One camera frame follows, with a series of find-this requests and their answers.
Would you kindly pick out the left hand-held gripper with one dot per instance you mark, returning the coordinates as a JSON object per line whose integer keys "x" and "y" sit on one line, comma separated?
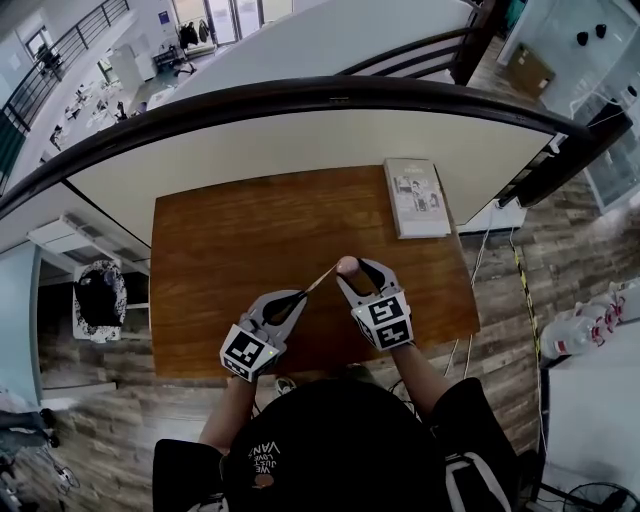
{"x": 245, "y": 352}

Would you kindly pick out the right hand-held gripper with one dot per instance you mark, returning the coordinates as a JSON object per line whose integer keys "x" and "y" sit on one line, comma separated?
{"x": 387, "y": 320}

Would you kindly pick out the pink round tape measure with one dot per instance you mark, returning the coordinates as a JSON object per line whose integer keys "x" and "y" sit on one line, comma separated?
{"x": 346, "y": 265}

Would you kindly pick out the person's right forearm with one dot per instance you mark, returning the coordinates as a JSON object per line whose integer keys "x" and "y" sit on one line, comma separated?
{"x": 420, "y": 385}

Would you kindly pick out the person's left forearm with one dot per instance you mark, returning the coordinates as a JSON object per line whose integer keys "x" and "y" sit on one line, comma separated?
{"x": 227, "y": 415}

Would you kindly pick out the person's white shoe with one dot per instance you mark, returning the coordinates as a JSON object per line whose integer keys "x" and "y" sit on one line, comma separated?
{"x": 284, "y": 386}

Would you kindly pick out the person's olive trousers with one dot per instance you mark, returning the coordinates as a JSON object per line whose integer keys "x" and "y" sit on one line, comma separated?
{"x": 357, "y": 372}

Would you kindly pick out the grey picture book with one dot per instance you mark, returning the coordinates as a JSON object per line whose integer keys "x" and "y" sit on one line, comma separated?
{"x": 417, "y": 200}

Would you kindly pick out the person's black shirt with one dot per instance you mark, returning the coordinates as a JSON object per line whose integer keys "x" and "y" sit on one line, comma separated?
{"x": 340, "y": 440}

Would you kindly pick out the black bag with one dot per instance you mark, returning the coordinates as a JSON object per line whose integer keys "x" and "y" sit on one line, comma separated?
{"x": 100, "y": 297}

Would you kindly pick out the black curved handrail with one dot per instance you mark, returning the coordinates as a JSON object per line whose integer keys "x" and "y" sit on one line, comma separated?
{"x": 300, "y": 90}

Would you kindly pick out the pack of water bottles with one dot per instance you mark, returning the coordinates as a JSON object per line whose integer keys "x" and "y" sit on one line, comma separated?
{"x": 585, "y": 325}

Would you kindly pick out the white chair with patterned cushion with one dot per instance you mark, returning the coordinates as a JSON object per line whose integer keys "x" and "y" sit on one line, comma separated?
{"x": 60, "y": 235}

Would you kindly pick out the black stair railing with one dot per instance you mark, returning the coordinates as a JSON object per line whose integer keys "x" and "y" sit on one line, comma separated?
{"x": 415, "y": 55}

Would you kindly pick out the light blue table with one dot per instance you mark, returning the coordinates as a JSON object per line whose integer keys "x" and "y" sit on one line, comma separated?
{"x": 17, "y": 320}

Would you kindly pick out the small cream partition panel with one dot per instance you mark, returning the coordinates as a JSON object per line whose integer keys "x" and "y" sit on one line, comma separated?
{"x": 30, "y": 220}

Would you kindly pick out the cardboard box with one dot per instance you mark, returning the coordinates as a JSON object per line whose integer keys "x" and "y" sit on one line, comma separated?
{"x": 530, "y": 70}

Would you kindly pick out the white cabinet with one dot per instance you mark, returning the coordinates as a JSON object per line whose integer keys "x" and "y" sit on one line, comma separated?
{"x": 129, "y": 67}

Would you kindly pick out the coat rack with dark coats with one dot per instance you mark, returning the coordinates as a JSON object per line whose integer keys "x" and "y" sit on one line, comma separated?
{"x": 194, "y": 34}

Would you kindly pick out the black floor fan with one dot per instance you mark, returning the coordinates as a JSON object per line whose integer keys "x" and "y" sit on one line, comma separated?
{"x": 595, "y": 497}

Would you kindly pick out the green banner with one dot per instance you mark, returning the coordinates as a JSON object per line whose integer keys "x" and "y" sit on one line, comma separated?
{"x": 10, "y": 145}

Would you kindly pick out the black balcony railing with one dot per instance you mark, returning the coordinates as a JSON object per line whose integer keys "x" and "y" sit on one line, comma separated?
{"x": 60, "y": 55}

